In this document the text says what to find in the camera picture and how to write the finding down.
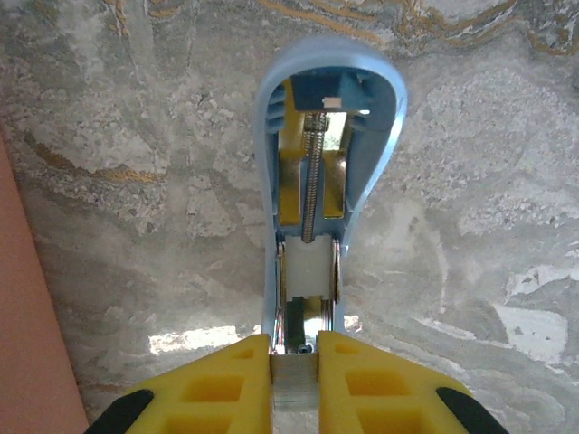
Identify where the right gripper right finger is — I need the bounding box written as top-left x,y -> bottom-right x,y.
318,329 -> 510,434

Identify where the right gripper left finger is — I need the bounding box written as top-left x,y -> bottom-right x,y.
83,333 -> 276,434

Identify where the grey staple strip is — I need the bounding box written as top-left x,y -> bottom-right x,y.
270,353 -> 320,415

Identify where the light blue mini stapler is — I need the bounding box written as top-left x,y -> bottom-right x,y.
252,35 -> 409,358

